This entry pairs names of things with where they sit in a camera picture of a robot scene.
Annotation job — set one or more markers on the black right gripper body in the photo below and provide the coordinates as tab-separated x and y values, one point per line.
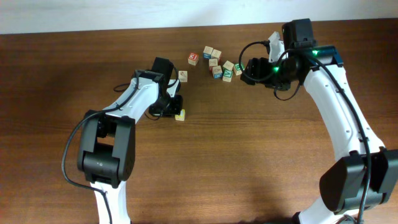
252	70

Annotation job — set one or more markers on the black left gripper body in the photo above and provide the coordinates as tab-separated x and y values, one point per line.
168	105

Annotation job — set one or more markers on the yellow number eleven block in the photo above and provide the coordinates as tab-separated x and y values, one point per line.
180	116

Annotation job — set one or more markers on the green B wooden block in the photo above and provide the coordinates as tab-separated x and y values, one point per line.
237	69

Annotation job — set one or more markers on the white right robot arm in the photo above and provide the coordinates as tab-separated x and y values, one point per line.
365	172

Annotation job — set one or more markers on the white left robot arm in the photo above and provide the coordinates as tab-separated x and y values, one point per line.
108	140

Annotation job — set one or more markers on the green V wooden block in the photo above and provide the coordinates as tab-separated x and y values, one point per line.
227	75

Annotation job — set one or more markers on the blue ice cream block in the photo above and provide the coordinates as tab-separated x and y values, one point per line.
217	71

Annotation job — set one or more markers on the letter I wooden block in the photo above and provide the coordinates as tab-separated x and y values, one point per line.
216	54

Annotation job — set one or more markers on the letter Y wooden block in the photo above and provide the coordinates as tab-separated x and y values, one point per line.
213	62

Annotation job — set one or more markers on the blue L wooden block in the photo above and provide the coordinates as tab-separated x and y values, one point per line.
207	52

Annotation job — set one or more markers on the red number three block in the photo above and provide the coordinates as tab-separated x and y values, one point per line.
193	59

